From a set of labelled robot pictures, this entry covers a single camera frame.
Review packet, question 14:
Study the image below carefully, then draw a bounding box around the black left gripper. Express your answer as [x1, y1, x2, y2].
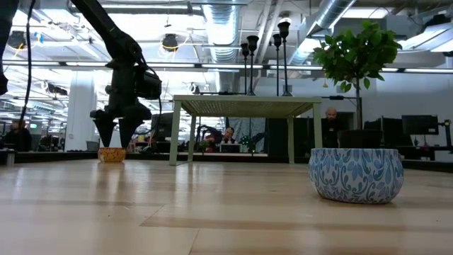
[92, 58, 153, 149]

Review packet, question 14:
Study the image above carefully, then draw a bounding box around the black candlestick holder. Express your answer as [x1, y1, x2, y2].
[272, 33, 283, 97]
[246, 35, 260, 96]
[277, 21, 294, 97]
[240, 42, 250, 96]

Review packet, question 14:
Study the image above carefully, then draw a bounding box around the orange patterned candle tin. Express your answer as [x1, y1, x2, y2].
[98, 147, 127, 164]

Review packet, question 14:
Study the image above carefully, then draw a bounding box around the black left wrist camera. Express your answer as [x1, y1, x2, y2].
[135, 68, 163, 101]

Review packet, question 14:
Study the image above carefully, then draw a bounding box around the black left wrist camera cable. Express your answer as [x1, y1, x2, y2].
[133, 52, 164, 137]

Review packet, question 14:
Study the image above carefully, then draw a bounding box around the green potted plant black pot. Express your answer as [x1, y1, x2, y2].
[312, 19, 403, 149]

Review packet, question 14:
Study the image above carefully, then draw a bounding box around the blue patterned candle tin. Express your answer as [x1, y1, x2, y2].
[308, 147, 405, 205]

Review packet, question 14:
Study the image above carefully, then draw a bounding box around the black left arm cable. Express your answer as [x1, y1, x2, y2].
[19, 0, 37, 123]

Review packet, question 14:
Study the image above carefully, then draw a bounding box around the pale green perforated metal shelf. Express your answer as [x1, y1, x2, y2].
[168, 94, 323, 166]

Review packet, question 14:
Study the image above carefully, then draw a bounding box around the person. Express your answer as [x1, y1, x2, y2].
[322, 107, 340, 149]
[2, 119, 33, 152]
[219, 126, 239, 145]

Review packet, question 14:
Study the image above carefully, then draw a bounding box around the black desk monitor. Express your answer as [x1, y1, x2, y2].
[151, 112, 174, 142]
[363, 118, 403, 147]
[401, 114, 440, 136]

